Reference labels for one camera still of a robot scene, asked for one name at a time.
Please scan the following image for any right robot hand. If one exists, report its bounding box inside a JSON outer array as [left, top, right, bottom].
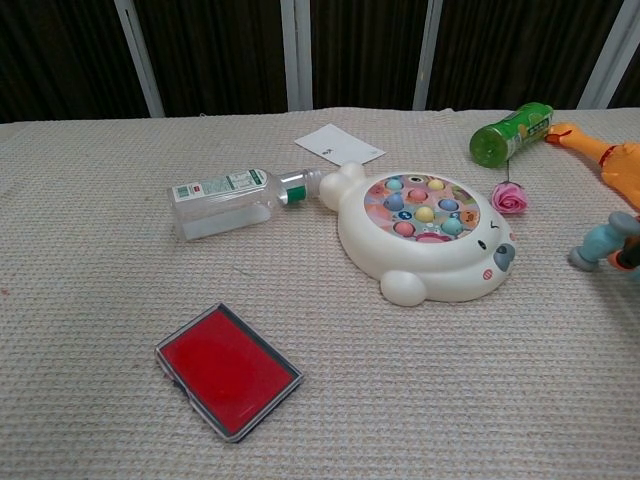
[[606, 235, 640, 281]]

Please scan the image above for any teal grey toy hammer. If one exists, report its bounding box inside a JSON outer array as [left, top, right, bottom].
[[568, 210, 640, 274]]

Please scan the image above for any white bear whack-a-mole toy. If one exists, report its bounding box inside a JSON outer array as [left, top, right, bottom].
[[318, 161, 517, 307]]

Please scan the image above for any yellow rubber chicken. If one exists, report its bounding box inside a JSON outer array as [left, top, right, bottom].
[[543, 122, 640, 214]]

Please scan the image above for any pink artificial rose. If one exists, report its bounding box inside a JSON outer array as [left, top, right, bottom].
[[491, 160, 530, 216]]

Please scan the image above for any dark ribbed partition panel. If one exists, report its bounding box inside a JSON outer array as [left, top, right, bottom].
[[0, 0, 151, 124], [612, 49, 640, 109], [425, 0, 626, 112], [309, 0, 430, 111], [134, 0, 290, 119]]

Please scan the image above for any green drink bottle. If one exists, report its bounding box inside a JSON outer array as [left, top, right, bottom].
[[468, 101, 555, 169]]

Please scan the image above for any white paper card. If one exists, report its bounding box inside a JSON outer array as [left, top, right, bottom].
[[293, 123, 387, 168]]

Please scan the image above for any clear plastic bottle green label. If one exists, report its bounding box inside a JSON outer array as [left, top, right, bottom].
[[172, 167, 329, 243]]

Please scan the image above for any red ink pad case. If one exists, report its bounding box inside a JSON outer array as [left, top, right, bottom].
[[153, 302, 306, 445]]

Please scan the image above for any beige woven tablecloth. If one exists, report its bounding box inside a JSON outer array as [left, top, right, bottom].
[[0, 106, 640, 480]]

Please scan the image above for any white partition post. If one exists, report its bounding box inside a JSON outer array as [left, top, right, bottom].
[[279, 0, 314, 112], [113, 0, 166, 119], [412, 0, 444, 111], [579, 0, 640, 109]]

